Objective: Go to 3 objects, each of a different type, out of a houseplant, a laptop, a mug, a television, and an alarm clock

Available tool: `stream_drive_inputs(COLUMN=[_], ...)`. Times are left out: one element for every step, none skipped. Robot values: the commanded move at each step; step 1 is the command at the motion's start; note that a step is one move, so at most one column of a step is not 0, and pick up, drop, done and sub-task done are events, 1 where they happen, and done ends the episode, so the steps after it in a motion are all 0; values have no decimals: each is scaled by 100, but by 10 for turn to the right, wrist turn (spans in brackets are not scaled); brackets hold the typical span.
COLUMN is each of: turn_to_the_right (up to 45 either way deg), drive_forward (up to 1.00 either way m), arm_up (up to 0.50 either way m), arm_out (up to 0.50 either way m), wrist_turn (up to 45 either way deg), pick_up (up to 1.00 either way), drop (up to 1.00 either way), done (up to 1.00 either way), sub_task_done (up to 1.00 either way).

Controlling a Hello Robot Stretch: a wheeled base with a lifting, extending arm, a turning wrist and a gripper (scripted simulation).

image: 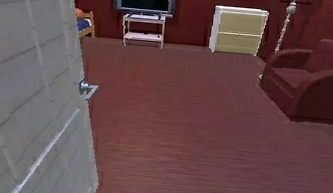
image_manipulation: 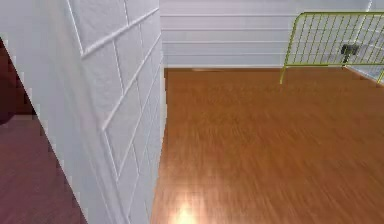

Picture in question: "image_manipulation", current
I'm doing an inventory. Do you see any yellow-green wire rack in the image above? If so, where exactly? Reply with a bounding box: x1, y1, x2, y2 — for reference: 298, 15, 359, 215
279, 11, 384, 86

